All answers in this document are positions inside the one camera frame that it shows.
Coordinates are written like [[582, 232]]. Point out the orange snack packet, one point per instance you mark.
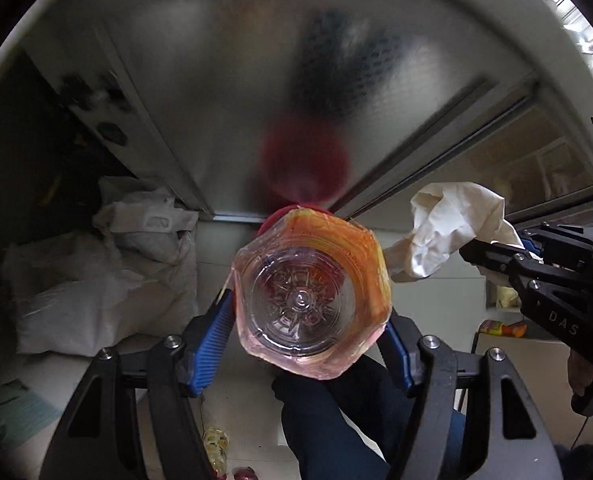
[[501, 329]]

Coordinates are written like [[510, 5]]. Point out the metal cabinet door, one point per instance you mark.
[[201, 85]]

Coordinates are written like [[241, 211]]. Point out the white woven sack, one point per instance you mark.
[[91, 300]]

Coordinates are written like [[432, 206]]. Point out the white tissue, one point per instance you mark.
[[446, 225]]

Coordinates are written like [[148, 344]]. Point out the sliding cabinet door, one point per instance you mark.
[[476, 160]]

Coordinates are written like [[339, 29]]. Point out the person's right hand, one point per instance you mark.
[[583, 375]]

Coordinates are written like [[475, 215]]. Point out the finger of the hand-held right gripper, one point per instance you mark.
[[501, 257], [566, 240]]

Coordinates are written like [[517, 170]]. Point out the orange printed plastic cup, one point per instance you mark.
[[306, 290]]

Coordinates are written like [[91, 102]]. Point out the person's left leg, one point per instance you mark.
[[326, 425]]

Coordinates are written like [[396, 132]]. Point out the white plastic bag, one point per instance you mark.
[[141, 215]]

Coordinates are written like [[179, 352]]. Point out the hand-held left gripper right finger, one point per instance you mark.
[[397, 355]]

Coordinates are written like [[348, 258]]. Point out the teal paper sheet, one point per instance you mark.
[[21, 407]]

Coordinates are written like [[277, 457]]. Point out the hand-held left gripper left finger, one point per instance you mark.
[[214, 340]]

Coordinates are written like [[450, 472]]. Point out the yellow printed packet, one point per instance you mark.
[[215, 452]]

